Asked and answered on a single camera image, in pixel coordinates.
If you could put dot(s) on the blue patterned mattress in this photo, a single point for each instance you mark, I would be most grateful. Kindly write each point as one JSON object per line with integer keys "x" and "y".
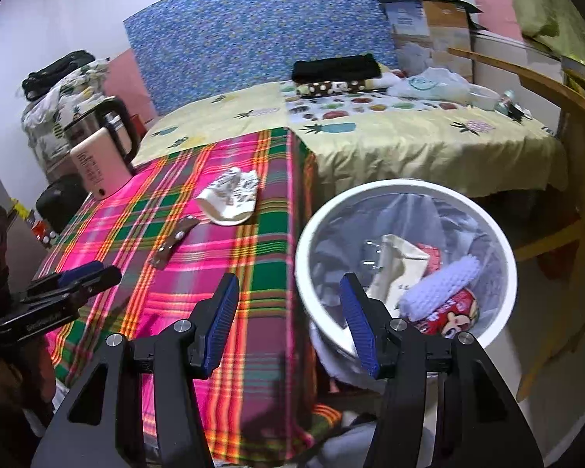
{"x": 263, "y": 34}

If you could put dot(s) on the crumpled printed paper cup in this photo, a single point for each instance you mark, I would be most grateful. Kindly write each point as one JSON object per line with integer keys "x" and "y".
{"x": 231, "y": 197}

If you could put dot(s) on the clear plastic bin liner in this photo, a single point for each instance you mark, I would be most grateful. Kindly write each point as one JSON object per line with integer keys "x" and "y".
{"x": 404, "y": 214}

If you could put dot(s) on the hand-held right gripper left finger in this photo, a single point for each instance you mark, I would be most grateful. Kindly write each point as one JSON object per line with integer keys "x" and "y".
{"x": 223, "y": 317}

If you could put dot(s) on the small red jar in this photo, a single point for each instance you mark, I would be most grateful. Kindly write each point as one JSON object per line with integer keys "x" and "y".
{"x": 46, "y": 236}

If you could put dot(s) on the yellow pineapple bed sheet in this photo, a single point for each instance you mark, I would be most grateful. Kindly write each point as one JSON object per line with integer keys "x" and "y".
{"x": 409, "y": 141}

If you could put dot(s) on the white bowl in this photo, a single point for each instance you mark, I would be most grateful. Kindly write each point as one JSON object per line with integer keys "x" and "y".
{"x": 485, "y": 96}

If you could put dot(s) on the black round appliance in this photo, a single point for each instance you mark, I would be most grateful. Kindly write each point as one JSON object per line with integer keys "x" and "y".
{"x": 61, "y": 200}

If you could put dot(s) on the beige paper bag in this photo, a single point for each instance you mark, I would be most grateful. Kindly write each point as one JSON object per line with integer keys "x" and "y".
{"x": 399, "y": 263}

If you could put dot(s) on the wooden chair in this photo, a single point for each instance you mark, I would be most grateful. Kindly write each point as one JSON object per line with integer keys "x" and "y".
{"x": 546, "y": 87}

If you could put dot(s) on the person's left forearm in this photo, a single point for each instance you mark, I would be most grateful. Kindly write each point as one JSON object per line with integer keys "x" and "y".
{"x": 14, "y": 375}

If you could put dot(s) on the white round bin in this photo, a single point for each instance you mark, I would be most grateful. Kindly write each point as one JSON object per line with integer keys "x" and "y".
{"x": 304, "y": 273}

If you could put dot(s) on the pink plaid tablecloth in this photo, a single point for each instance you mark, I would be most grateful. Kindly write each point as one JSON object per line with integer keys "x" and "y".
{"x": 175, "y": 195}

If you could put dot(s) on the small clear bottle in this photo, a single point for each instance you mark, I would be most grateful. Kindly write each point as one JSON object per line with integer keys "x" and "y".
{"x": 507, "y": 100}

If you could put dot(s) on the open cardboard box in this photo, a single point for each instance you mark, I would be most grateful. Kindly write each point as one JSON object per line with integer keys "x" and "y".
{"x": 443, "y": 24}

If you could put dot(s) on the clear plastic cup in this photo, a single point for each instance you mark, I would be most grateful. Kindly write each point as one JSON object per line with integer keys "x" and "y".
{"x": 373, "y": 253}

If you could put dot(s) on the lavender knit cloth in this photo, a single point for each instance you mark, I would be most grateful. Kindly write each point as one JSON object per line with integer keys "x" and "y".
{"x": 438, "y": 282}

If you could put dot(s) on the black bag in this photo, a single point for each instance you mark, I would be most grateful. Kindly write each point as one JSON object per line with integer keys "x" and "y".
{"x": 53, "y": 73}

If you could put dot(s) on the white plastic bag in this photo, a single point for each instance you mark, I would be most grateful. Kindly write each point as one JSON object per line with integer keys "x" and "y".
{"x": 434, "y": 83}

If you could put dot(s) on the brown polka dot pouch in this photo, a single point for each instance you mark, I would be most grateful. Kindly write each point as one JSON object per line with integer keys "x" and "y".
{"x": 329, "y": 87}

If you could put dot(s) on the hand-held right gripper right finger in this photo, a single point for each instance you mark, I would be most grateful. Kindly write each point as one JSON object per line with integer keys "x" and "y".
{"x": 360, "y": 324}

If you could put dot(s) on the black folded cloth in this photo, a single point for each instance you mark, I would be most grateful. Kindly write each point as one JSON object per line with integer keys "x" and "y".
{"x": 336, "y": 68}

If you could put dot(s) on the pineapple print cloth pile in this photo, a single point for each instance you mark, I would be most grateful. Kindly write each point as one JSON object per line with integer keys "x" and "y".
{"x": 48, "y": 122}

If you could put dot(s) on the beige electric kettle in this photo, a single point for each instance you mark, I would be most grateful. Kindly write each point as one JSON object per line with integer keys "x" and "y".
{"x": 100, "y": 163}

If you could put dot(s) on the fruit print cloth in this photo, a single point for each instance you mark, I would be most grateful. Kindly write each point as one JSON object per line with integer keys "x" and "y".
{"x": 370, "y": 105}

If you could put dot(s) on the red cartoon drink can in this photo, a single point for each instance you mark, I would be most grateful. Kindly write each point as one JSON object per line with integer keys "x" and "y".
{"x": 448, "y": 312}

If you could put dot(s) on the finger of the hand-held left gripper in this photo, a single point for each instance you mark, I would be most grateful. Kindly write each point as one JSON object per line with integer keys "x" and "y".
{"x": 80, "y": 272}
{"x": 100, "y": 278}

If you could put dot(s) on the brown wrapper strip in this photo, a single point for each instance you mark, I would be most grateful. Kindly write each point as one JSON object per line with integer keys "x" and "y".
{"x": 175, "y": 241}

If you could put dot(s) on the yellow tool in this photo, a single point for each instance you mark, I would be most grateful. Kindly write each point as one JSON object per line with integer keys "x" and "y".
{"x": 22, "y": 209}

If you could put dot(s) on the small red box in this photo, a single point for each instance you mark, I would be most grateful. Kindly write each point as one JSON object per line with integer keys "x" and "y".
{"x": 430, "y": 257}

